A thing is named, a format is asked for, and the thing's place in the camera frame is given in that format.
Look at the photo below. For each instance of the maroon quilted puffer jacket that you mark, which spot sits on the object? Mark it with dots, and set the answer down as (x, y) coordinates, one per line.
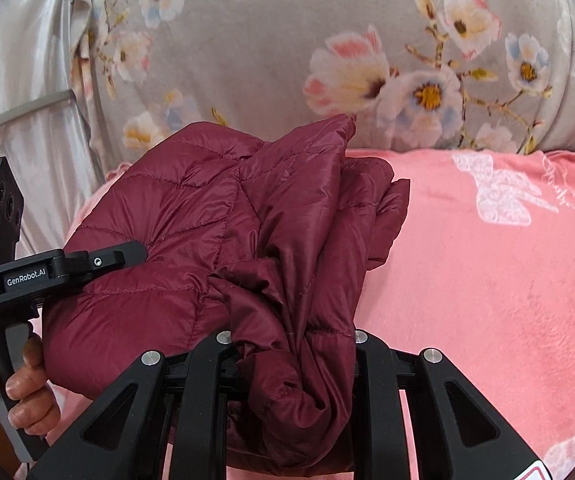
(227, 270)

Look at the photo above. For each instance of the silver satin curtain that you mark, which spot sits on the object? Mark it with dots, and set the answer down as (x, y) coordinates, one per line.
(27, 110)

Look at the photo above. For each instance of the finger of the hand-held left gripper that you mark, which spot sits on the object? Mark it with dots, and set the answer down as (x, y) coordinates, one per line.
(107, 260)

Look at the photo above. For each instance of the pink printed blanket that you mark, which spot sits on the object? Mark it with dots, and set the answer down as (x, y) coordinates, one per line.
(492, 285)

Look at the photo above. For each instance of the person's left hand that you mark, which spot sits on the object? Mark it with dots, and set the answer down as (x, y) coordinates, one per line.
(29, 390)

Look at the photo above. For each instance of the grey floral blanket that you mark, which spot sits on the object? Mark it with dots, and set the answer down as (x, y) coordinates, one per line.
(287, 50)

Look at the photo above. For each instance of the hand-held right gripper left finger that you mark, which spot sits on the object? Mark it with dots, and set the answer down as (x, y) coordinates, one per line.
(202, 390)

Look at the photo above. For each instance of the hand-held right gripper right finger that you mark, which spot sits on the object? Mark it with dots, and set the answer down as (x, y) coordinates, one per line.
(382, 385)

